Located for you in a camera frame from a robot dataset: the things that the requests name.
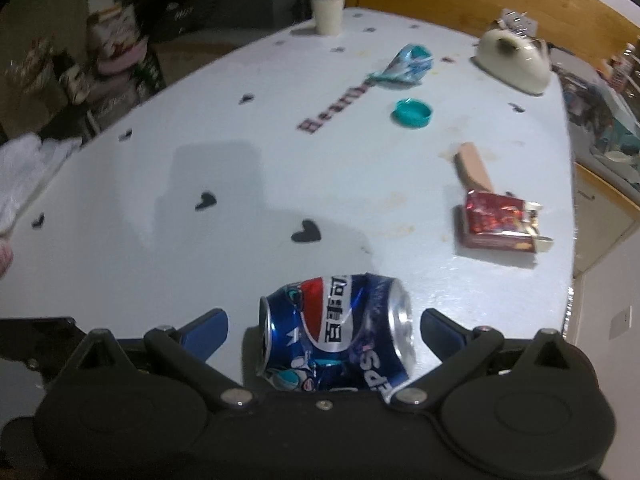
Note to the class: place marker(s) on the teal snack wrapper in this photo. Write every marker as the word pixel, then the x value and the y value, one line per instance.
pixel 407 62

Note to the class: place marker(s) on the teal plastic bottle cap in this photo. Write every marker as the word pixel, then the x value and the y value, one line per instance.
pixel 412 114

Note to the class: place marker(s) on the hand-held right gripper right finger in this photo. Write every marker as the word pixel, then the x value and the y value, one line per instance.
pixel 441 334

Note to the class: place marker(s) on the white cloth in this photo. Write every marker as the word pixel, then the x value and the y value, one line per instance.
pixel 25 175

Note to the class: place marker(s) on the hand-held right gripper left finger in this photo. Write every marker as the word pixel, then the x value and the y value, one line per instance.
pixel 206 334

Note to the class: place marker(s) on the white cat-shaped ceramic ornament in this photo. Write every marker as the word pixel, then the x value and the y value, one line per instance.
pixel 515 57

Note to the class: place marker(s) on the white wall switch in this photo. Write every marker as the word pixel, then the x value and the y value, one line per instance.
pixel 621 323

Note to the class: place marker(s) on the white cup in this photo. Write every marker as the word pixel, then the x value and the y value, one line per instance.
pixel 327 12

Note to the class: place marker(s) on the teal printed box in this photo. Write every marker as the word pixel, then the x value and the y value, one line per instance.
pixel 617 132

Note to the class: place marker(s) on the red snack box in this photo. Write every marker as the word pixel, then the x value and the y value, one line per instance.
pixel 495 225

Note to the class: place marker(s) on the pink white gift box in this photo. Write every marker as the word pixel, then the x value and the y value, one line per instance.
pixel 112 35

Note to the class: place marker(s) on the cream floor cabinet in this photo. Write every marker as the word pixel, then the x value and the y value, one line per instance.
pixel 605 220

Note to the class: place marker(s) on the black paper bag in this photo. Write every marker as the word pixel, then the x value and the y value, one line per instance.
pixel 175 10

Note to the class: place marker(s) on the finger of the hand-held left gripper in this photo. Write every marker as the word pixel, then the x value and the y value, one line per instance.
pixel 35 324

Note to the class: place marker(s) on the tan wooden piece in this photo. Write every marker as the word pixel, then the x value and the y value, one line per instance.
pixel 475 167

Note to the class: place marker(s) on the crushed blue soda can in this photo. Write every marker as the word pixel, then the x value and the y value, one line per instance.
pixel 340 340

